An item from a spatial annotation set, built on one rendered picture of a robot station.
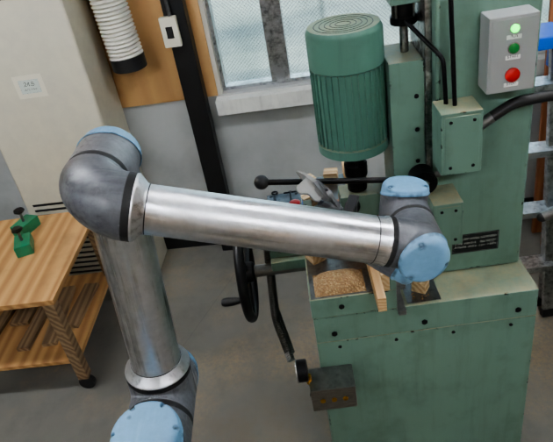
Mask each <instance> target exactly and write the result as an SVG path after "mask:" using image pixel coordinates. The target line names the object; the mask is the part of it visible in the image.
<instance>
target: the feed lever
mask: <svg viewBox="0 0 553 442"><path fill-rule="evenodd" d="M408 176H413V177H417V178H420V179H421V180H423V181H425V182H426V183H427V184H428V186H429V192H430V193H431V192H433V191H434V190H435V189H436V187H437V184H438V180H437V178H438V177H441V175H440V173H439V171H438V170H437V171H433V169H432V168H431V167H430V166H429V165H427V164H418V165H415V166H414V167H412V168H411V169H410V171H409V173H408ZM388 178H390V177H359V178H315V179H316V180H318V181H320V182H322V183H323V184H348V183H383V182H384V181H385V180H386V179H388ZM302 181H303V180H301V179H268V178H267V177H266V176H265V175H258V176H256V178H255V180H254V185H255V187H256V188H257V189H266V188H267V187H268V185H299V184H300V183H301V182H302Z"/></svg>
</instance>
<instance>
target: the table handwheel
mask: <svg viewBox="0 0 553 442"><path fill-rule="evenodd" d="M243 251H244V252H243ZM233 261H234V270H235V276H236V282H237V288H238V293H239V298H240V301H241V308H242V310H243V313H244V316H245V318H246V319H247V321H248V322H249V323H253V322H255V321H256V320H257V318H258V314H259V296H258V285H257V277H261V276H267V275H273V274H286V273H292V272H298V271H306V269H305V267H300V268H293V269H287V270H281V271H274V272H273V271H272V266H271V263H270V264H266V263H265V264H258V265H256V264H255V259H254V254H253V249H252V248H246V247H239V246H233Z"/></svg>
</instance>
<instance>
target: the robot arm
mask: <svg viewBox="0 0 553 442"><path fill-rule="evenodd" d="M141 162H142V152H141V148H140V145H139V143H138V141H137V140H136V139H135V137H134V136H133V135H131V134H130V133H128V132H126V131H125V130H123V129H120V128H118V127H114V126H100V127H97V128H94V129H92V130H90V131H89V132H87V133H86V134H85V135H84V136H83V137H82V138H81V139H80V140H79V141H78V143H77V145H76V149H75V151H74V152H73V153H72V155H71V157H70V158H69V160H68V162H67V163H66V165H65V166H64V168H63V169H62V171H61V174H60V180H59V191H60V195H61V200H62V202H63V203H64V205H65V207H66V208H67V210H68V212H69V213H70V214H71V215H72V216H73V217H74V218H75V219H76V220H77V221H78V222H79V223H80V224H81V225H83V226H85V227H86V228H87V229H89V230H91V231H92V232H93V235H94V239H95V241H96V244H97V250H98V253H99V256H100V260H101V262H102V265H103V269H104V274H105V277H106V281H107V283H108V286H109V290H110V292H111V298H112V301H113V304H114V307H115V311H116V313H117V317H118V321H119V325H120V328H121V331H122V334H123V337H124V341H125V343H126V349H127V352H128V355H129V358H130V359H129V360H128V362H127V363H126V367H125V376H126V381H127V384H128V388H129V390H130V394H131V402H130V405H129V410H127V411H126V412H125V413H124V414H123V415H122V416H121V417H120V418H119V419H118V421H117V422H116V424H115V425H114V427H113V429H112V431H111V439H110V442H191V438H192V429H193V420H194V412H195V404H196V395H197V387H198V364H197V362H196V360H195V358H194V357H193V355H192V354H191V353H190V352H189V351H187V350H186V349H185V348H184V347H182V346H180V345H179V344H177V340H176V333H175V329H174V325H173V321H172V316H171V313H170V309H169V302H168V298H167V294H166V290H165V286H164V282H163V279H162V271H161V268H160V263H159V260H158V255H157V252H156V248H155V243H154V236H158V237H165V238H172V239H185V240H192V241H198V242H205V243H213V244H220V245H226V246H239V247H246V248H253V249H260V250H267V251H274V252H280V253H294V254H301V255H307V256H314V257H321V258H328V259H335V260H348V261H354V262H362V263H365V264H367V265H368V266H370V267H373V268H374V269H376V270H377V271H379V272H380V273H382V274H385V275H386V276H388V277H390V278H391V280H393V281H396V282H399V283H401V284H404V285H406V284H410V283H412V282H426V281H429V280H432V279H434V278H435V277H437V276H438V275H439V274H441V273H442V272H443V271H444V270H445V268H446V267H447V265H448V264H449V260H450V250H449V246H448V241H447V239H446V238H445V237H444V236H443V234H442V232H441V230H440V228H439V226H438V224H437V223H436V221H435V216H434V214H433V212H432V211H431V209H430V207H429V205H428V203H427V200H428V195H430V192H429V186H428V184H427V183H426V182H425V181H423V180H421V179H420V178H417V177H413V176H407V175H402V176H401V175H398V176H393V177H390V178H388V179H386V180H385V181H384V182H383V184H382V188H381V191H380V195H381V196H380V204H379V213H378V216H377V215H370V214H363V213H358V211H359V210H360V208H361V205H360V203H359V195H349V196H348V200H347V202H346V203H345V207H344V209H343V207H341V205H340V203H339V202H338V201H337V200H336V198H335V197H334V194H333V193H332V191H331V190H330V189H329V188H328V187H327V186H326V185H324V184H323V183H322V182H320V181H318V180H316V179H315V178H313V177H312V176H310V175H308V174H306V173H304V172H301V171H297V172H296V173H297V174H298V176H299V177H300V179H301V180H303V181H302V182H301V183H300V184H299V185H298V186H297V187H296V191H297V192H298V193H299V194H300V195H308V196H309V197H310V198H311V199H312V200H313V201H314V202H319V201H320V200H321V199H322V200H323V201H324V203H322V204H319V205H317V206H315V207H313V206H307V205H301V204H294V203H282V202H276V201H270V200H263V199H257V198H250V197H244V196H232V195H226V194H220V193H212V192H206V191H200V190H194V189H182V188H175V187H169V186H162V185H156V184H151V183H149V182H147V180H146V179H145V178H144V176H143V175H142V174H141V173H140V165H141Z"/></svg>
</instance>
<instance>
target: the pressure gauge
mask: <svg viewBox="0 0 553 442"><path fill-rule="evenodd" d="M294 363H295V372H296V378H297V383H301V382H306V383H307V384H308V385H310V382H311V381H312V376H311V374H309V373H308V370H307V364H306V359H299V360H294Z"/></svg>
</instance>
